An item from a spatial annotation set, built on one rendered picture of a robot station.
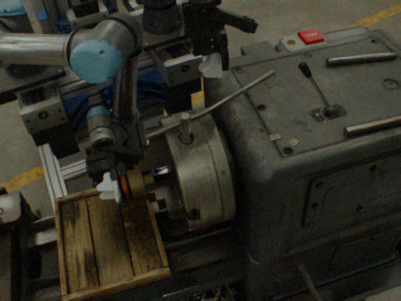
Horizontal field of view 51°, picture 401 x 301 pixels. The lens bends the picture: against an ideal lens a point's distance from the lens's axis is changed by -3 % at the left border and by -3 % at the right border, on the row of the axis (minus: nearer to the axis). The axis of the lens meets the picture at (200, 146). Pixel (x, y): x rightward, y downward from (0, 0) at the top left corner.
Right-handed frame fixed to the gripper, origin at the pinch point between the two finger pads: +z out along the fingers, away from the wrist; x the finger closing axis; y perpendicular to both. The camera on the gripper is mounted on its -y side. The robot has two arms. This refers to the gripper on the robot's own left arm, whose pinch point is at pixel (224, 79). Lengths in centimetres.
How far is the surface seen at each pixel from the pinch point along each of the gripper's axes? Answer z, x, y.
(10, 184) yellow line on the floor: 99, -144, 104
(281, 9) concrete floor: 67, -267, -132
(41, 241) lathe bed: 44, -14, 60
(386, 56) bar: 5.2, -2.9, -47.6
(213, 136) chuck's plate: 11.6, 5.0, 5.7
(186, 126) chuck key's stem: 6.0, 6.9, 12.1
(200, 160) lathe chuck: 14.7, 8.8, 10.4
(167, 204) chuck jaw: 25.1, 8.4, 20.4
